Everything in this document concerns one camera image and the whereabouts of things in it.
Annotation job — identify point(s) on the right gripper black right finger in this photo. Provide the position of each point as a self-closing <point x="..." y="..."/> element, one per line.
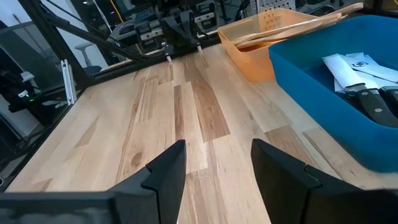
<point x="326" y="208"/>

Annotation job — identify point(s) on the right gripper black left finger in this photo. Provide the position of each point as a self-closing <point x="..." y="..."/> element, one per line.
<point x="77" y="208"/>

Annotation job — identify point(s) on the plain wooden spoon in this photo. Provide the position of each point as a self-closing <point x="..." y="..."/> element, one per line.
<point x="280" y="30"/>

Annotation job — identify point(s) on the wooden spatula with label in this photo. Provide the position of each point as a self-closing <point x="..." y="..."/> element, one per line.
<point x="280" y="38"/>

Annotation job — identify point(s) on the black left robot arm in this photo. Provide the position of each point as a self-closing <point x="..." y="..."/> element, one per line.
<point x="136" y="31"/>

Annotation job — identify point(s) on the blue plastic bin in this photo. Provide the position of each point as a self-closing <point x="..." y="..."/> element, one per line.
<point x="326" y="124"/>

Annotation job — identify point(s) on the orange plastic bin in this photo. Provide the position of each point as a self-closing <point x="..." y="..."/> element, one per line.
<point x="255" y="65"/>

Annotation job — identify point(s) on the silver aluminium bracket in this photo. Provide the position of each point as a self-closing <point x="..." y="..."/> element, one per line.
<point x="69" y="82"/>

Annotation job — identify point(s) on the black aluminium rig frame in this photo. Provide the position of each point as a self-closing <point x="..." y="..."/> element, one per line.
<point x="54" y="40"/>

